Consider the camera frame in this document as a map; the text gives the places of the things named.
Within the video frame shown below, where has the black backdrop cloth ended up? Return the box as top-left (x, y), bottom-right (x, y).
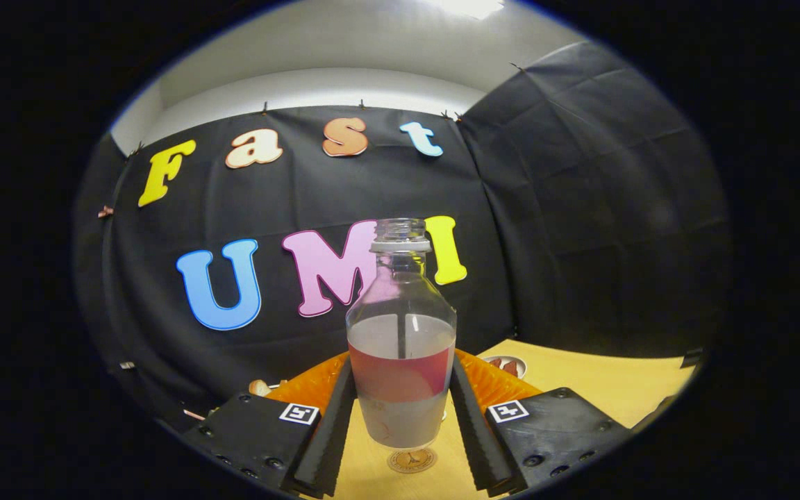
top-left (72, 40), bottom-right (731, 431)

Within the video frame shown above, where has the small white plate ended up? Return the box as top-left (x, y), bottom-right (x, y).
top-left (481, 355), bottom-right (528, 380)

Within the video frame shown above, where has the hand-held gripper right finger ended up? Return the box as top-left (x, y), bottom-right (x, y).
top-left (450, 349), bottom-right (633, 497)

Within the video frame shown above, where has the clear juice bottle red label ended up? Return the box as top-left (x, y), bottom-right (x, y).
top-left (345, 218), bottom-right (458, 449)

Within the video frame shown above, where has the wooden table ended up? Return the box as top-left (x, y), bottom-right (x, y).
top-left (317, 339), bottom-right (698, 500)

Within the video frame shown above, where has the round wooden coaster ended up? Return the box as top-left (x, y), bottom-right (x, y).
top-left (387, 448), bottom-right (438, 474)

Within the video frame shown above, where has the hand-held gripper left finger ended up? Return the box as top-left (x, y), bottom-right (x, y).
top-left (183, 351), bottom-right (358, 499)

